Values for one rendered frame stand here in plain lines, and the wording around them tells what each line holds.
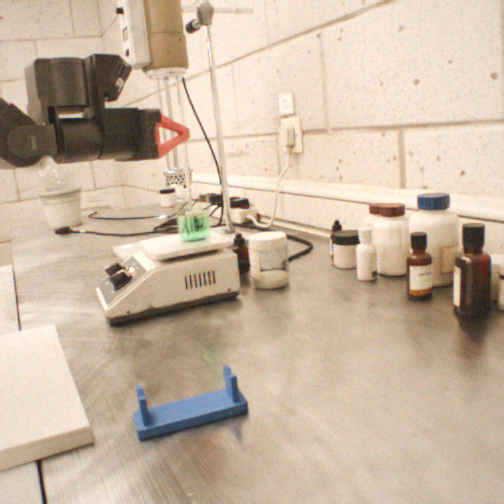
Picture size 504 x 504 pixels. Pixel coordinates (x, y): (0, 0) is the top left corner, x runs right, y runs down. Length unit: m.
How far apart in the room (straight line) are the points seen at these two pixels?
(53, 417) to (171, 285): 0.30
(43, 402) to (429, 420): 0.35
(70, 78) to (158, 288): 0.30
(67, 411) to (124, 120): 0.37
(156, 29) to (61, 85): 0.49
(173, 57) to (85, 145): 0.49
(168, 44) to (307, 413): 0.83
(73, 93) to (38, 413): 0.37
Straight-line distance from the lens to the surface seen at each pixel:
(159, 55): 1.09
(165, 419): 0.45
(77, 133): 0.64
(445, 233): 0.73
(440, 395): 0.47
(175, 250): 0.70
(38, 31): 3.18
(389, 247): 0.79
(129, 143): 0.67
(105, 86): 0.67
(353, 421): 0.44
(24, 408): 0.50
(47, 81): 0.65
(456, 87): 0.86
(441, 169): 0.89
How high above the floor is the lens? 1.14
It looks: 14 degrees down
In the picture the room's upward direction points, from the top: 6 degrees counter-clockwise
